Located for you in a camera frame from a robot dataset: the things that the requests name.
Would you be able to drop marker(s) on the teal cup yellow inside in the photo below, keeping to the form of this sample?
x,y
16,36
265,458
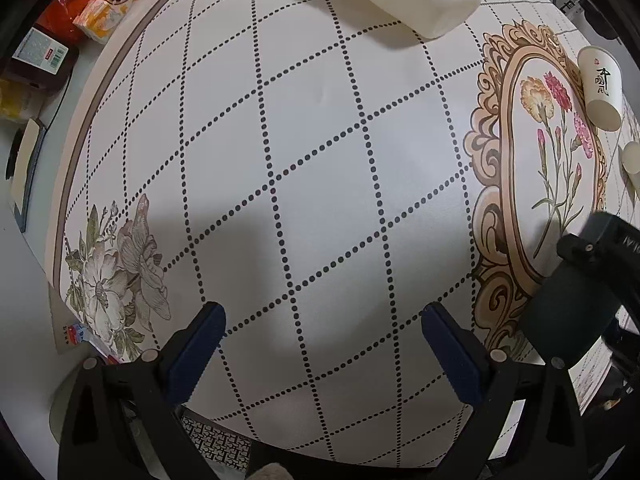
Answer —
x,y
570,312

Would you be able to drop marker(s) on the floral patterned tablecloth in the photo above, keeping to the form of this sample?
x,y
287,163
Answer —
x,y
324,173

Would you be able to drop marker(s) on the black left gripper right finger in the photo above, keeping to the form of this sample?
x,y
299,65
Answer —
x,y
525,421

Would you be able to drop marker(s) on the small paper cup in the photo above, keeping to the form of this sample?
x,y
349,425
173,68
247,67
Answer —
x,y
631,162

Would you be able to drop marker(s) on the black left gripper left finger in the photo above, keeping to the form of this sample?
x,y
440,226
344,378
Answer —
x,y
97,441

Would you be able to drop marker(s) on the white printed paper cup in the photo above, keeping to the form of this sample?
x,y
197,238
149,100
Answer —
x,y
603,89

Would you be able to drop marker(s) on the dark box white label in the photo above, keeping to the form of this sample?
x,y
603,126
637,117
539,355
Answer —
x,y
42,61

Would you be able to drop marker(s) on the notebook with dark cover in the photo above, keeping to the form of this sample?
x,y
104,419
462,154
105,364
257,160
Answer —
x,y
21,167

